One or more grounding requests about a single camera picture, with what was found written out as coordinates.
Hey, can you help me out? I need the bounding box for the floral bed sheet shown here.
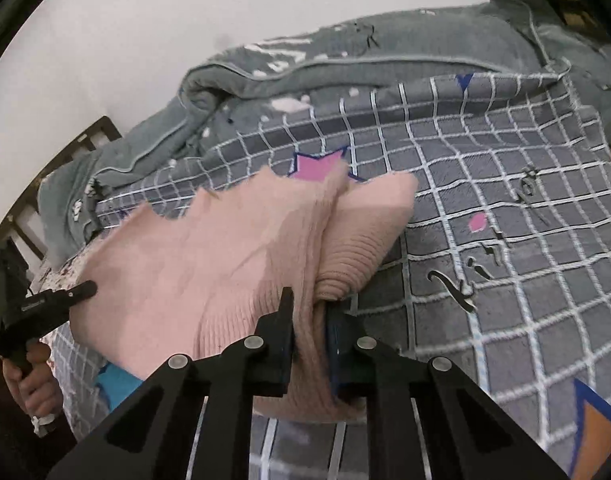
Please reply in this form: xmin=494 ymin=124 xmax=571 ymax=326
xmin=31 ymin=240 xmax=109 ymax=441

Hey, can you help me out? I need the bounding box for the person's left hand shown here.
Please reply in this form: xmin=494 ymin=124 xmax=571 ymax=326
xmin=3 ymin=341 xmax=64 ymax=438

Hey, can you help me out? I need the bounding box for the pink knit sweater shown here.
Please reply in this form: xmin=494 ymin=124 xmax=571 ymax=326
xmin=69 ymin=160 xmax=418 ymax=422

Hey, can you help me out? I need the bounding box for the grey-green fleece blanket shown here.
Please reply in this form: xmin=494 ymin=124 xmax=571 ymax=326
xmin=38 ymin=0 xmax=611 ymax=266

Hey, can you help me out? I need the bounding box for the dark wooden headboard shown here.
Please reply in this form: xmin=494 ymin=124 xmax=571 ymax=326
xmin=0 ymin=115 xmax=124 ymax=281

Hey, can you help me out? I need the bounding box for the grey checked star quilt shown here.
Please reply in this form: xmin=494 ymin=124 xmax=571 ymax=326
xmin=91 ymin=73 xmax=611 ymax=469

